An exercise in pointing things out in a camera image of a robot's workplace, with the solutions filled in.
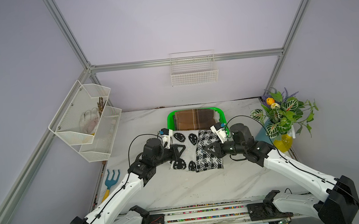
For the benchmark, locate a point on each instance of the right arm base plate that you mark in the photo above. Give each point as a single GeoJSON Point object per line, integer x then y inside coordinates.
{"type": "Point", "coordinates": [264, 211]}

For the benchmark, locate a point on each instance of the yellow spray bottle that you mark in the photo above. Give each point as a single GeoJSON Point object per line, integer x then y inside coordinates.
{"type": "Point", "coordinates": [284, 142]}

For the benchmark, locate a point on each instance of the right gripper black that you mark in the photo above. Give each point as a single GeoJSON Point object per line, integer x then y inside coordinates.
{"type": "Point", "coordinates": [219, 150]}

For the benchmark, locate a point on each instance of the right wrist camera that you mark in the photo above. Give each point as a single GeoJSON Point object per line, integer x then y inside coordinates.
{"type": "Point", "coordinates": [219, 130]}

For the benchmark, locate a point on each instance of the white mesh lower shelf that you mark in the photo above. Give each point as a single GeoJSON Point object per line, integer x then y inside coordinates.
{"type": "Point", "coordinates": [101, 148]}

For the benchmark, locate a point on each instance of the houndstooth black white cloth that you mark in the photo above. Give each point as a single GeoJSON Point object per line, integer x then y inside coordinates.
{"type": "Point", "coordinates": [204, 160]}

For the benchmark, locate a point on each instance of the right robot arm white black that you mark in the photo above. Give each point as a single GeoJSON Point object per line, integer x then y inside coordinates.
{"type": "Point", "coordinates": [331, 200]}

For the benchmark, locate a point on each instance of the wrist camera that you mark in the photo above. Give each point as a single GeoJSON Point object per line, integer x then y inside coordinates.
{"type": "Point", "coordinates": [219, 130]}
{"type": "Point", "coordinates": [166, 135]}

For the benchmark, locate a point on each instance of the white wire wall basket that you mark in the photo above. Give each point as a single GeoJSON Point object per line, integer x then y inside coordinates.
{"type": "Point", "coordinates": [193, 68]}

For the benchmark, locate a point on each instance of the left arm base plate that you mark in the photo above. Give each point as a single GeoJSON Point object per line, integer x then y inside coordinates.
{"type": "Point", "coordinates": [154, 219]}

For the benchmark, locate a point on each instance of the white cloth black discs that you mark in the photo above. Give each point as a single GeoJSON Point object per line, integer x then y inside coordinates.
{"type": "Point", "coordinates": [187, 161]}

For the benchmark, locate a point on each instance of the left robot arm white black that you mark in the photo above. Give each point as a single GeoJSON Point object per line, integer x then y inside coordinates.
{"type": "Point", "coordinates": [110, 209]}

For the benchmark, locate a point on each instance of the white mesh shelf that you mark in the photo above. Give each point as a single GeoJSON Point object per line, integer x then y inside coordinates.
{"type": "Point", "coordinates": [77, 119]}
{"type": "Point", "coordinates": [101, 148]}

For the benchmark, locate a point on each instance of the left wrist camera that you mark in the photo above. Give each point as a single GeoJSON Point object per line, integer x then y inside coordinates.
{"type": "Point", "coordinates": [166, 135]}

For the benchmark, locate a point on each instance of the green plastic basket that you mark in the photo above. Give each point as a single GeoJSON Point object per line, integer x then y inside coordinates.
{"type": "Point", "coordinates": [170, 121]}

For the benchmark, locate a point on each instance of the artificial green leafy plant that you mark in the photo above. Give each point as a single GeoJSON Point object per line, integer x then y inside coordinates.
{"type": "Point", "coordinates": [283, 113]}

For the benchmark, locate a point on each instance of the blue vase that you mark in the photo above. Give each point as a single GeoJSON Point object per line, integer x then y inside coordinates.
{"type": "Point", "coordinates": [262, 135]}

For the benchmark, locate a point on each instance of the white mesh upper shelf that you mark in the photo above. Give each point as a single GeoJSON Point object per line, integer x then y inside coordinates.
{"type": "Point", "coordinates": [77, 119]}

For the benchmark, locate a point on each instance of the aluminium mounting rail frame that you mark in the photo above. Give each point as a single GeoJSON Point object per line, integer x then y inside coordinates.
{"type": "Point", "coordinates": [209, 217]}

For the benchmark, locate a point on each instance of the brown plaid scarf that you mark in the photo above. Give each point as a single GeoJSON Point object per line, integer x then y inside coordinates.
{"type": "Point", "coordinates": [195, 119]}

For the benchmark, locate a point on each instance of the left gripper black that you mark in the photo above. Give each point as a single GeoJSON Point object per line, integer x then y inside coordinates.
{"type": "Point", "coordinates": [176, 154]}

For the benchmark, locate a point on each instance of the clear glove in shelf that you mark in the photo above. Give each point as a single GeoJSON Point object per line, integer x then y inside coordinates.
{"type": "Point", "coordinates": [89, 121]}

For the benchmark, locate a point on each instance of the blue yellow garden rake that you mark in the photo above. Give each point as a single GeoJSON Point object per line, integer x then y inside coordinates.
{"type": "Point", "coordinates": [112, 179]}

